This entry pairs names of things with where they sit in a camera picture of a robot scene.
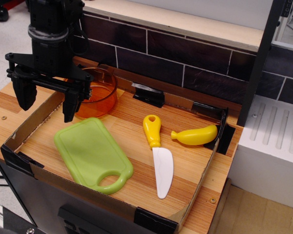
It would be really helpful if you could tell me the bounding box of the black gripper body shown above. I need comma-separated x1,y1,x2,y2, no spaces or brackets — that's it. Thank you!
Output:
5,27,93,99

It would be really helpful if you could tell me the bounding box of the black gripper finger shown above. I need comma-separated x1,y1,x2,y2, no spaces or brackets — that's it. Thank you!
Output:
63,90,83,122
12,75,37,111

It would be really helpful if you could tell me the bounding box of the yellow handled white toy knife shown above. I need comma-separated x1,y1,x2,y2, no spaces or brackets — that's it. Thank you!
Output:
143,115,174,199

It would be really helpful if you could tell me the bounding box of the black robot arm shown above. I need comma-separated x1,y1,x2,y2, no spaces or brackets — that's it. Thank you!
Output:
5,0,93,122

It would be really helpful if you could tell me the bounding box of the green plastic cutting board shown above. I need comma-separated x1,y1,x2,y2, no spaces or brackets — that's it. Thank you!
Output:
54,117,133,195

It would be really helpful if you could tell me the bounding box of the orange transparent pot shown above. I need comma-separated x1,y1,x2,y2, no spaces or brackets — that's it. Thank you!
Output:
74,67,118,119

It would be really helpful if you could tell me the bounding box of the black caster wheel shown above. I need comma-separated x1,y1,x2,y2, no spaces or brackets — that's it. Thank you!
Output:
0,6,9,22

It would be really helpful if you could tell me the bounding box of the yellow toy banana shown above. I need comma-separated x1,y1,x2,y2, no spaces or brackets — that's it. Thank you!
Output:
170,125,218,146

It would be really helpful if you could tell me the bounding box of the light wooden shelf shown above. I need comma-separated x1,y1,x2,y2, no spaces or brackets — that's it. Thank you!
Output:
84,0,263,52

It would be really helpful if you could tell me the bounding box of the white ribbed sink drainer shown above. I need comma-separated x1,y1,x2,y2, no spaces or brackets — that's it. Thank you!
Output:
228,96,293,208

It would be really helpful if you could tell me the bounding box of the dark vertical post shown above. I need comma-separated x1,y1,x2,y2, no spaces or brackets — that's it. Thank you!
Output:
237,0,285,127

